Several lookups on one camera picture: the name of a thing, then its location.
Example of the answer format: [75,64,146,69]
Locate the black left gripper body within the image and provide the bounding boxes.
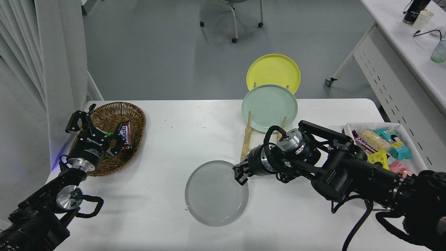
[68,128,110,165]

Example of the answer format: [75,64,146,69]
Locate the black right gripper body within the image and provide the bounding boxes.
[247,145,267,177]

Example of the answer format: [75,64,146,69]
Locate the grey round plate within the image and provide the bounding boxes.
[185,160,249,227]

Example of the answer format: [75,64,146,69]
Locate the wooden plate rack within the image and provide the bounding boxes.
[240,82,290,163]

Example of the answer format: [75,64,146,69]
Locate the mint green round plate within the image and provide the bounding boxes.
[241,84,299,133]

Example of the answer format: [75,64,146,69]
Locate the yellow round plate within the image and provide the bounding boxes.
[246,54,301,94]

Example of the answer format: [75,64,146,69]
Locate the brown Snickers bar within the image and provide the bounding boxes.
[352,130,379,154]
[120,121,133,150]

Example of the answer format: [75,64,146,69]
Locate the brown wicker basket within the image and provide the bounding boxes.
[68,102,147,177]

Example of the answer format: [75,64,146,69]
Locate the white curtain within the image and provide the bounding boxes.
[0,0,88,220]

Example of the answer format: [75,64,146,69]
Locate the beige crispy snack bar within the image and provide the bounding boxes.
[359,129,392,152]

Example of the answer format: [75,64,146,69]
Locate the yellow snack packet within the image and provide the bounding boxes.
[367,150,390,170]

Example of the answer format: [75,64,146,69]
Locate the blue cartoon snack packet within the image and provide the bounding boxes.
[375,128,412,161]

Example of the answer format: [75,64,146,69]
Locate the wheeled office chair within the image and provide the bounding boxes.
[200,0,264,44]

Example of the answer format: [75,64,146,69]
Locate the pink snack packet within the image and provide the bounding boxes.
[389,160,415,177]

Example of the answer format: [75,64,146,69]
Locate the white rectangular tray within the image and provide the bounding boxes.
[343,122,429,175]

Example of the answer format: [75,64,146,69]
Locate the white wheeled desk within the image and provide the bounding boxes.
[324,0,446,150]

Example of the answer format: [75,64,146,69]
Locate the black bottle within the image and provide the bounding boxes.
[403,0,431,25]

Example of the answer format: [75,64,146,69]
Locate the white paper cup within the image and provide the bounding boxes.
[413,10,434,29]

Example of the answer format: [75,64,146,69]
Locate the black cable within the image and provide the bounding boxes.
[414,29,443,41]

